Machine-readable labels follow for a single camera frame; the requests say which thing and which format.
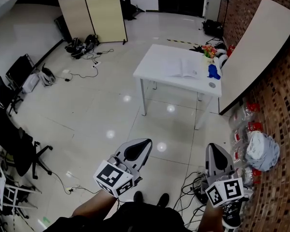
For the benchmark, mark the person's shoe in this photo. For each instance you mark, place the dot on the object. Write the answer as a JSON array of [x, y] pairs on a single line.
[[163, 199], [138, 197]]

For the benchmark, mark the pack of clear plastic bottles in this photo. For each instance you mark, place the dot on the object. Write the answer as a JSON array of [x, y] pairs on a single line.
[[241, 134]]

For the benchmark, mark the white book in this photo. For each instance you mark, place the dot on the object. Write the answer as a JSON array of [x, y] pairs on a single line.
[[191, 69]]

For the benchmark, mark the red bag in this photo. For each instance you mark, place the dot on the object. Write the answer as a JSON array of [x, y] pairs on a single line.
[[230, 51]]

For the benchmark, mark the black duffel bag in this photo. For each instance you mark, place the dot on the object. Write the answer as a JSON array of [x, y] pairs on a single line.
[[212, 28]]

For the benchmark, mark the black backpack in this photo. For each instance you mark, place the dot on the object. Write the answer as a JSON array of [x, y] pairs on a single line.
[[74, 47], [90, 42]]

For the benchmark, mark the white power strip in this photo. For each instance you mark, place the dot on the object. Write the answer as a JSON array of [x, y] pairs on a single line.
[[96, 64]]

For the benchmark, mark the person's right shoe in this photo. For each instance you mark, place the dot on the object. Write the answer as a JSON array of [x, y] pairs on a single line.
[[163, 199]]

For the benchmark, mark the white table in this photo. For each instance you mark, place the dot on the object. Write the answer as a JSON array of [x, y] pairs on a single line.
[[149, 66]]

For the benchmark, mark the person's right forearm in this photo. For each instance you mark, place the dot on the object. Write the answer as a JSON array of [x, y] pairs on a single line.
[[209, 219]]

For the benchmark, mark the blue cloth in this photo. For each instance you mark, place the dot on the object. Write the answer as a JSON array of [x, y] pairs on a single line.
[[213, 71]]

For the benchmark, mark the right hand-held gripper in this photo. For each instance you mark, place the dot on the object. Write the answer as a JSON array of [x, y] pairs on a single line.
[[226, 191]]

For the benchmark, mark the black office chair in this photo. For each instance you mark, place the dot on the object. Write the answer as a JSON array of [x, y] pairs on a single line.
[[14, 144], [2, 93]]

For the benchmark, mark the black power adapter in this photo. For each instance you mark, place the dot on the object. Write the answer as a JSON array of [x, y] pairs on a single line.
[[67, 80]]

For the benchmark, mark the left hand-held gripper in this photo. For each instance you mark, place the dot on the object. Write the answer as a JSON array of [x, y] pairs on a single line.
[[111, 176]]

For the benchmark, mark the light blue plastic bag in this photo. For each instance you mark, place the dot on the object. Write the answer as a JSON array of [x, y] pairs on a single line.
[[262, 151]]

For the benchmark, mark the yellow black floor tape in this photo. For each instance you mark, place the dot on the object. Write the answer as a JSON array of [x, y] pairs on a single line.
[[182, 42]]

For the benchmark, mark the small round grey disc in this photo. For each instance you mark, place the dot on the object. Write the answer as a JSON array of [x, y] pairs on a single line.
[[212, 84]]

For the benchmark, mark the white black headset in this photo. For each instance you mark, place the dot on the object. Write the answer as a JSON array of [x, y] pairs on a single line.
[[221, 51], [47, 76], [222, 60]]

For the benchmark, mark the large white board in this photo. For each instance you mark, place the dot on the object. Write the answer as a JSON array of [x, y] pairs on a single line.
[[256, 52]]

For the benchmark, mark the orange flowers in pot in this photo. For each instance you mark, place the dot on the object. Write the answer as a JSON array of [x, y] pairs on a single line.
[[209, 52]]

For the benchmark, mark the person's left shoe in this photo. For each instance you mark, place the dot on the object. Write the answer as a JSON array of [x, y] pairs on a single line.
[[138, 197]]

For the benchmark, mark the person's clothing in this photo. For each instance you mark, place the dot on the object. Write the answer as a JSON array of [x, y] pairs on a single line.
[[135, 219]]

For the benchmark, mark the white plastic box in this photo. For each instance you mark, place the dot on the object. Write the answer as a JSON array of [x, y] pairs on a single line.
[[31, 83]]

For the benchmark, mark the beige folding partition screen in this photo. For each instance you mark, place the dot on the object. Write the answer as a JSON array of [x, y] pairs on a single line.
[[99, 13]]

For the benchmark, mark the flat white square box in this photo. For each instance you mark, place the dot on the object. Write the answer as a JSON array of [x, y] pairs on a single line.
[[66, 71]]

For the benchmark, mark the white metal rack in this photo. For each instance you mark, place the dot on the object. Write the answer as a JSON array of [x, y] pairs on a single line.
[[12, 192]]

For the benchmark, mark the person's left forearm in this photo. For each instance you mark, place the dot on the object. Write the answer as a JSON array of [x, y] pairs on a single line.
[[94, 207]]

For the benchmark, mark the black white sneaker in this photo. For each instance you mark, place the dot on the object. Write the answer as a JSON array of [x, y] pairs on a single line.
[[232, 216]]

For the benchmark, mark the black folding cart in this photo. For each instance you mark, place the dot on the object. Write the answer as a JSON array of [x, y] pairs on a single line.
[[20, 69]]

